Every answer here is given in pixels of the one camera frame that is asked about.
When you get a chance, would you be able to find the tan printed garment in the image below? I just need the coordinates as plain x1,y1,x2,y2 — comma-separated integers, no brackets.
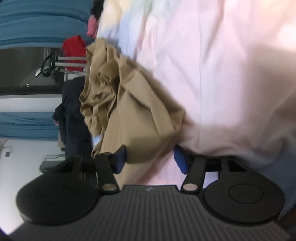
79,39,185,187

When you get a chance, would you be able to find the metal clothes rack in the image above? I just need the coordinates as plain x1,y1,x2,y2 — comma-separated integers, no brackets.
35,52,87,81

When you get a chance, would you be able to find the dark navy garment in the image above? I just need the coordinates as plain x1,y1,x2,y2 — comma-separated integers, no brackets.
52,77,92,161

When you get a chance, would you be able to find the blue curtain left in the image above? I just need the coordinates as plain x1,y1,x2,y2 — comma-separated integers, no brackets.
0,112,59,141

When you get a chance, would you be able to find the blue curtain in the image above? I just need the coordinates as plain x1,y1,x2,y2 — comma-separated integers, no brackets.
0,0,93,49
0,112,59,141

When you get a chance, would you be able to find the pastel rainbow bed sheet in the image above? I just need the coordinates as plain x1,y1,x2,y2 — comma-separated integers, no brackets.
97,1,295,215

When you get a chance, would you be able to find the red garment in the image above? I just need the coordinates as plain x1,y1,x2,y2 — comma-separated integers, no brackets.
62,35,86,64

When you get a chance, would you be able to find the dark window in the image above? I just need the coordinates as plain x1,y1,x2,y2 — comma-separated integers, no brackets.
1,47,64,96

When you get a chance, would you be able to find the pink garment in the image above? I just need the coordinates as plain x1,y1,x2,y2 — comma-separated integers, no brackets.
87,15,98,39

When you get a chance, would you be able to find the black garment pile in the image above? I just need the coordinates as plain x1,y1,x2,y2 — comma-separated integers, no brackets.
91,0,104,19

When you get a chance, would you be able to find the blue curtain centre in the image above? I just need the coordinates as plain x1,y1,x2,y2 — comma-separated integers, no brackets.
0,0,93,49

